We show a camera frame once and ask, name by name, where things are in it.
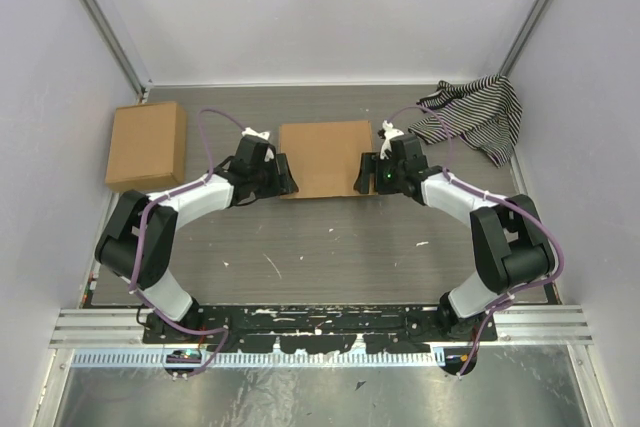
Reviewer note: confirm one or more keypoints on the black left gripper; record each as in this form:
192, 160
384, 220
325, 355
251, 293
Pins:
284, 184

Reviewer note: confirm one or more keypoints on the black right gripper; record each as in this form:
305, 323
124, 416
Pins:
372, 164

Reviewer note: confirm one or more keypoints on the brown cardboard box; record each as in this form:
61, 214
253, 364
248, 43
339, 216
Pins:
324, 158
148, 147

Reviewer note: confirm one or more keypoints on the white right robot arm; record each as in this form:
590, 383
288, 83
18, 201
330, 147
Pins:
512, 249

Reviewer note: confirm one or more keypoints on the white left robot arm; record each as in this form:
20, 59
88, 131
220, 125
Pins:
137, 242

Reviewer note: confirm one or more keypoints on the folded brown cardboard box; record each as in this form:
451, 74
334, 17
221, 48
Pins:
148, 147

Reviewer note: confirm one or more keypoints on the striped black white cloth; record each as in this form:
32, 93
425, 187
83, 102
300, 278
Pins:
485, 114

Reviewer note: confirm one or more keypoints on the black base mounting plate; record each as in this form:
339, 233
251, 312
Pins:
319, 329

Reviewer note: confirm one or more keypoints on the grey slotted cable duct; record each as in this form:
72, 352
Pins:
189, 358

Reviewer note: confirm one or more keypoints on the aluminium front frame rail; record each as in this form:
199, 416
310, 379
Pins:
518, 325

